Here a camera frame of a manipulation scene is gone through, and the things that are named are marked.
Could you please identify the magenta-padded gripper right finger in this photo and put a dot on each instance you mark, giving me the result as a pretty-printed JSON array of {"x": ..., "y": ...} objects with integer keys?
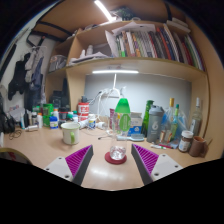
[{"x": 156, "y": 165}]

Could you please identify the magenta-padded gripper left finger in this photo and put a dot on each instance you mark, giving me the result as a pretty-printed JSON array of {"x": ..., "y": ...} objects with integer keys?
[{"x": 66, "y": 165}]

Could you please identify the clear bottle with green cap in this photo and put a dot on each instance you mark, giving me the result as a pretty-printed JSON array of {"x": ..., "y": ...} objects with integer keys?
[{"x": 120, "y": 133}]

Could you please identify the white tube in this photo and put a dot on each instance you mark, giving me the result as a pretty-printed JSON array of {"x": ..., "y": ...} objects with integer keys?
[{"x": 156, "y": 146}]

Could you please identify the red pen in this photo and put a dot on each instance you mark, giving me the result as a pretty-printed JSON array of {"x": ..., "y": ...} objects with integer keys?
[{"x": 166, "y": 145}]

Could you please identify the brown jar with white lid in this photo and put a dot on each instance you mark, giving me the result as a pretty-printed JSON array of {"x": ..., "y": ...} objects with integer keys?
[{"x": 185, "y": 143}]

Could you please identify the grey shaker bottle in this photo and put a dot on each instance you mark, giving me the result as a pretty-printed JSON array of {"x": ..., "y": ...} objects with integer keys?
[{"x": 155, "y": 126}]

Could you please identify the clear glass bottle gold cap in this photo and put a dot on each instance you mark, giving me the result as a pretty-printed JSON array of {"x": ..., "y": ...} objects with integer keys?
[{"x": 166, "y": 126}]

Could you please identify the white bottle with blue label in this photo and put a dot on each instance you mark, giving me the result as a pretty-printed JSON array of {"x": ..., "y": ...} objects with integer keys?
[{"x": 53, "y": 123}]

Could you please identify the round red coaster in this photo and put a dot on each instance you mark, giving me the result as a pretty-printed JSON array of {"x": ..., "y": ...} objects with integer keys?
[{"x": 110, "y": 159}]

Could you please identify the brown mug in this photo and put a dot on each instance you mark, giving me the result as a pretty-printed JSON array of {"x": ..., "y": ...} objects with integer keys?
[{"x": 196, "y": 146}]

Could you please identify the blue and white box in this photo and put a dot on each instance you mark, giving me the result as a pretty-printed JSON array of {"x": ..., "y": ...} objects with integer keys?
[{"x": 136, "y": 125}]

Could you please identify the slim bottle with green cap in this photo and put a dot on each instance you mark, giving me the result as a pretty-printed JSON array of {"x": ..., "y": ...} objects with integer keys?
[{"x": 175, "y": 120}]

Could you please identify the white pill bottle blue label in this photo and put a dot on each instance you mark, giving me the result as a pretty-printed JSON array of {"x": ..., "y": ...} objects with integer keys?
[{"x": 91, "y": 122}]

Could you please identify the dark green glass bottle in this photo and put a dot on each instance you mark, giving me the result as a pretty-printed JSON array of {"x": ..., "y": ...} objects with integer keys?
[{"x": 146, "y": 116}]

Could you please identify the green plastic container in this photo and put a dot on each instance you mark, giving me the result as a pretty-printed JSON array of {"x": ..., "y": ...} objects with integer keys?
[{"x": 47, "y": 113}]

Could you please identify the red and white canister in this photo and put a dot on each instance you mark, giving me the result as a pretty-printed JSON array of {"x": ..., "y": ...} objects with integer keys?
[{"x": 83, "y": 111}]

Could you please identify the tall clear glass bottle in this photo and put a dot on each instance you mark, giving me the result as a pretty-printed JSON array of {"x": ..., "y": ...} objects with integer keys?
[{"x": 196, "y": 121}]

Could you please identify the magenta pouch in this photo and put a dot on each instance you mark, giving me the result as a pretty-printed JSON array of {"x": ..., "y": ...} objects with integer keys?
[{"x": 111, "y": 118}]

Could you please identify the hanging dark clothes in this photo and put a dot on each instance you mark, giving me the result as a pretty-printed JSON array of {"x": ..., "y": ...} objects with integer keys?
[{"x": 23, "y": 76}]

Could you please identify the white light bar under shelf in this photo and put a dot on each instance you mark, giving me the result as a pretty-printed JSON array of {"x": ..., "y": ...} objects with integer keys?
[{"x": 115, "y": 71}]

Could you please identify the wooden shelf unit with books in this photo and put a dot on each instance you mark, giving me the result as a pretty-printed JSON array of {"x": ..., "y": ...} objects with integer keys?
[{"x": 150, "y": 45}]

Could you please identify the white ceiling light strip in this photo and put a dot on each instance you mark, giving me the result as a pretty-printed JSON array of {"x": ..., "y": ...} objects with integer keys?
[{"x": 104, "y": 10}]

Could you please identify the white wall power strip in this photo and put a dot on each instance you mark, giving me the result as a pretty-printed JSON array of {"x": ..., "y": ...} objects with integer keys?
[{"x": 111, "y": 93}]

